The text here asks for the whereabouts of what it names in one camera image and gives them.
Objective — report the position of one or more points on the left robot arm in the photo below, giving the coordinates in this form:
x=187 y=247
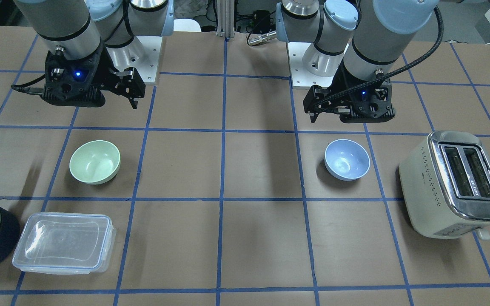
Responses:
x=369 y=36

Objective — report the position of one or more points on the green bowl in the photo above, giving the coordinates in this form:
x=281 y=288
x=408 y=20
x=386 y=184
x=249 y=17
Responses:
x=95 y=162

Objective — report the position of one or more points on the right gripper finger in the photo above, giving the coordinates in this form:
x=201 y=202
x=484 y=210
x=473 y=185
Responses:
x=134 y=102

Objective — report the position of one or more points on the cream and chrome toaster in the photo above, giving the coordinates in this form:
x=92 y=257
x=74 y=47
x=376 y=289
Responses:
x=445 y=183

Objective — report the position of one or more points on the aluminium frame post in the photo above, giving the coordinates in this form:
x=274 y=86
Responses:
x=225 y=18

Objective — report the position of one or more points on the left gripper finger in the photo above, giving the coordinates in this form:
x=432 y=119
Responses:
x=312 y=117

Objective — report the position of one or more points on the clear plastic food container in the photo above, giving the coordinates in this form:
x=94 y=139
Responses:
x=59 y=243

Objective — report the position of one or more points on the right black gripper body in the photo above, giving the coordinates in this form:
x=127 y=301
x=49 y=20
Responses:
x=109 y=77

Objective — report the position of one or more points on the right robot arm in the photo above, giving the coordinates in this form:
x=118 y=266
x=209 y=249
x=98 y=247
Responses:
x=94 y=46

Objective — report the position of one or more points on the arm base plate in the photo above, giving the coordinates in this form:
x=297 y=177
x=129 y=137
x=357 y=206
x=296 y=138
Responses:
x=310 y=67
x=148 y=65

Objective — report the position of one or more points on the white chair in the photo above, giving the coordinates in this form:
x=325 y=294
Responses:
x=186 y=25

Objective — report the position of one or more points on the blue bowl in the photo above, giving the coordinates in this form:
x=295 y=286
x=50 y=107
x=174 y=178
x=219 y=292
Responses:
x=346 y=160

